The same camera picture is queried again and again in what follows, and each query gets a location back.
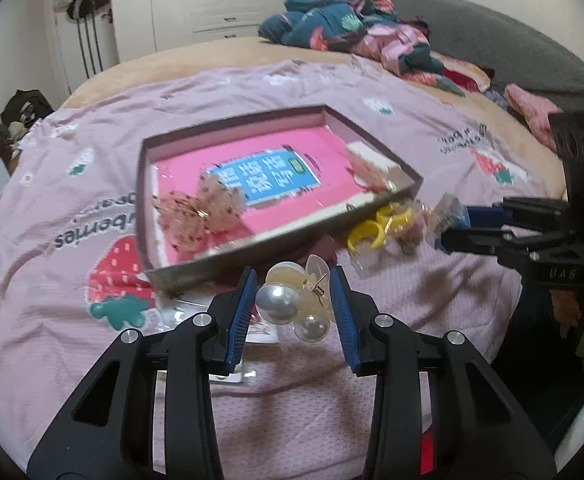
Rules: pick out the clear plastic packet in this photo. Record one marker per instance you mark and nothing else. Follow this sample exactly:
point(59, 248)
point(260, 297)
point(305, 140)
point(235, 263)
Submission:
point(192, 310)

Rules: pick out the pink knitted clothes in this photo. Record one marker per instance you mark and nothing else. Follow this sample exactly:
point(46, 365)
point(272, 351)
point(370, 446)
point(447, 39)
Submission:
point(527, 105)

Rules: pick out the beige sequin hair bow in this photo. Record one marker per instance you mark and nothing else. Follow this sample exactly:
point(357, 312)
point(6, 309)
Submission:
point(197, 215)

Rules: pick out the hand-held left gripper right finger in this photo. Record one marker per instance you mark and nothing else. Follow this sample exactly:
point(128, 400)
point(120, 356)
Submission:
point(344, 320)

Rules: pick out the yellow hoop earring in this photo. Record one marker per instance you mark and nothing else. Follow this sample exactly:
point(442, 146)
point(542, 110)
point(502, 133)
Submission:
point(367, 232)
point(397, 220)

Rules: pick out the black floor bag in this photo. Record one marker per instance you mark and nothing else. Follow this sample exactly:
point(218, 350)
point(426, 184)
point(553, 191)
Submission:
point(24, 107)

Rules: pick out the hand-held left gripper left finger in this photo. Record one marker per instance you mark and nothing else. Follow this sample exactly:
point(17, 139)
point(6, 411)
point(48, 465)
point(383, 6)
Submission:
point(237, 320)

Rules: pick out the pearl hair clip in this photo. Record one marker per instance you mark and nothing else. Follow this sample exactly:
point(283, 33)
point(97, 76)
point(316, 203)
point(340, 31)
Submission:
point(277, 302)

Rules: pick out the cream hair claw clip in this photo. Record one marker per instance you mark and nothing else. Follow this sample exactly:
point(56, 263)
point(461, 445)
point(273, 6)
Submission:
point(372, 160)

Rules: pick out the pink fuzzy hair clip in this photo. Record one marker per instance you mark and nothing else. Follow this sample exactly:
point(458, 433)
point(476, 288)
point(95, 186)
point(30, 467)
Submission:
point(414, 227)

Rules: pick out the purple cardboard box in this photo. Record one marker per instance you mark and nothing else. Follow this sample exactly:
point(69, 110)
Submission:
point(197, 267)

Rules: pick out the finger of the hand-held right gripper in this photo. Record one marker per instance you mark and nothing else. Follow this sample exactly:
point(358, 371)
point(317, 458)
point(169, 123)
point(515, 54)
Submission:
point(487, 216)
point(472, 242)

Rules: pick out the clear plastic bag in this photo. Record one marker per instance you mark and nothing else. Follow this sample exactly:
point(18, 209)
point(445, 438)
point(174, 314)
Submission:
point(372, 260)

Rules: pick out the grey headboard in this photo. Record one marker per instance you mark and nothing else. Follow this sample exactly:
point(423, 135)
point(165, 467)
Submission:
point(497, 40)

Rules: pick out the tan bed sheet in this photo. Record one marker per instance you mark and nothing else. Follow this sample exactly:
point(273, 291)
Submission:
point(197, 57)

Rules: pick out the small blue packet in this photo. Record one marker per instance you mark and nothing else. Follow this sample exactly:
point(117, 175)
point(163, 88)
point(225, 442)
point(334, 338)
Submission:
point(449, 210)

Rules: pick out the pink book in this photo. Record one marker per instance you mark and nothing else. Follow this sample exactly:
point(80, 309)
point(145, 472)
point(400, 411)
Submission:
point(282, 220)

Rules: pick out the teal floral quilt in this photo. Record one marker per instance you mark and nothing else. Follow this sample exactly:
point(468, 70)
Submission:
point(322, 15)

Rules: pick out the white wardrobe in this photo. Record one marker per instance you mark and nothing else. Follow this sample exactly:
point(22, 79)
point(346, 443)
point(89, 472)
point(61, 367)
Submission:
point(182, 0)

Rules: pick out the pink strawberry print blanket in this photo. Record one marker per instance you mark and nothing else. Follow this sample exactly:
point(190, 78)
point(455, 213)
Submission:
point(422, 125)

